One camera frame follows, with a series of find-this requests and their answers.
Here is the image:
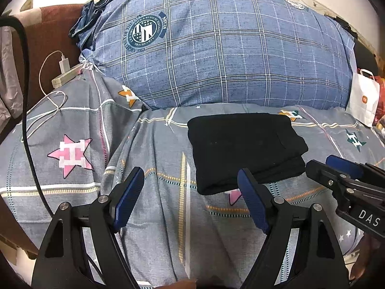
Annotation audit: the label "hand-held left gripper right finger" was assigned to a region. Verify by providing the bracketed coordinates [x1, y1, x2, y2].
[237, 169, 350, 289]

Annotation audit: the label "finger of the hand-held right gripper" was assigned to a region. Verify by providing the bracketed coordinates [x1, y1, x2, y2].
[305, 159, 363, 200]
[325, 154, 366, 180]

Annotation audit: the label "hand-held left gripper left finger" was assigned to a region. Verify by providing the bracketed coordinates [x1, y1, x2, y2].
[32, 166, 145, 289]

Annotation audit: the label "black pants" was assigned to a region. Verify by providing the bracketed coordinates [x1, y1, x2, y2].
[187, 113, 309, 196]

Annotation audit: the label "person's right hand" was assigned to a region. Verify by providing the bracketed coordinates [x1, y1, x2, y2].
[350, 234, 381, 281]

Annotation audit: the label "grey printed bedsheet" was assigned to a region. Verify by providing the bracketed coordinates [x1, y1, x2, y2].
[0, 66, 385, 289]

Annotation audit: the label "white paper bag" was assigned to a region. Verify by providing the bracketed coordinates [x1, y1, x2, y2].
[345, 68, 381, 127]

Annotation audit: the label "red plastic bag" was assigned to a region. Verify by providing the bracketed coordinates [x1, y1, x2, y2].
[373, 77, 385, 127]

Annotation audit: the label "white power strip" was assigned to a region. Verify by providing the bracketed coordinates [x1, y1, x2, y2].
[51, 63, 85, 89]

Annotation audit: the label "white charger plug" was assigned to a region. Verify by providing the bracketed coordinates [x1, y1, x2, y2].
[58, 56, 71, 74]

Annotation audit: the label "blue plaid pillow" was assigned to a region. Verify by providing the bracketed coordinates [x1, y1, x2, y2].
[80, 0, 356, 111]

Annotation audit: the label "pinkish grey cloth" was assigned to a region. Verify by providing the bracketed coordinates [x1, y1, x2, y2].
[0, 26, 25, 119]

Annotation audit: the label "brown headboard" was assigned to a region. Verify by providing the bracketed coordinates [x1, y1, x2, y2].
[16, 4, 88, 110]

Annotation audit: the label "blue denim cloth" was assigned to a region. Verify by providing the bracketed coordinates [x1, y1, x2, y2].
[69, 0, 121, 50]

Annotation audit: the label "black cable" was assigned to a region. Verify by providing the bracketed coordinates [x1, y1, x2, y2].
[0, 15, 103, 281]

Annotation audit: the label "white charging cable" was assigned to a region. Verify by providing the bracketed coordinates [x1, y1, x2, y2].
[20, 51, 68, 143]

